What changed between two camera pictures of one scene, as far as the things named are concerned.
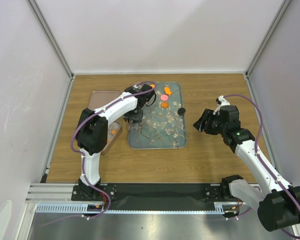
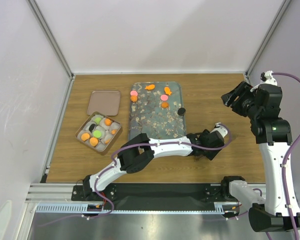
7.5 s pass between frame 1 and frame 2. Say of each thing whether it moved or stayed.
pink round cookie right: stayed
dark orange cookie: stayed
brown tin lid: stayed
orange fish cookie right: stayed
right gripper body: moved
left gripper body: moved
